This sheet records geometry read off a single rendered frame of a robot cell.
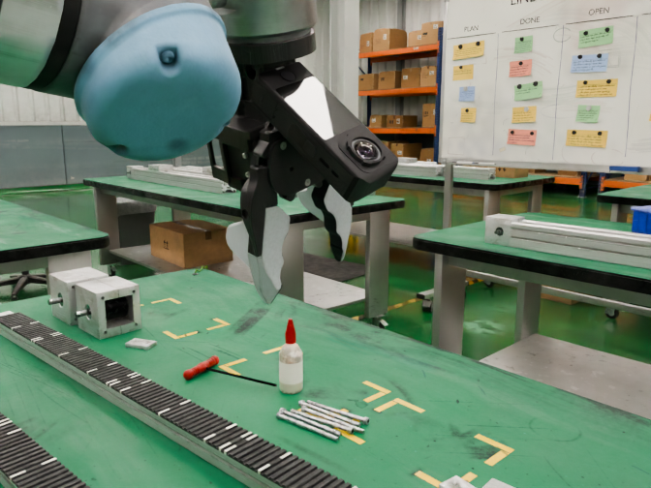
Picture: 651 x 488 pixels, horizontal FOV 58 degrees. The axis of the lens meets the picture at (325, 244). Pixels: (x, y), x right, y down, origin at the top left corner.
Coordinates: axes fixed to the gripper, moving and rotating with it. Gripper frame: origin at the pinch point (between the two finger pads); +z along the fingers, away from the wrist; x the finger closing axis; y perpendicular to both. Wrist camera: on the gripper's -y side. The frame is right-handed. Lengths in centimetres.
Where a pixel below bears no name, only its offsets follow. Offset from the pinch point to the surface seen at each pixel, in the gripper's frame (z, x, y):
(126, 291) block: 37, -8, 67
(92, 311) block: 38, -1, 69
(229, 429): 29.1, 2.7, 16.0
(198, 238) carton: 168, -145, 288
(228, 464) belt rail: 30.2, 5.6, 12.5
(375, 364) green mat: 43, -30, 20
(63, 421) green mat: 33, 16, 39
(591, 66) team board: 56, -276, 91
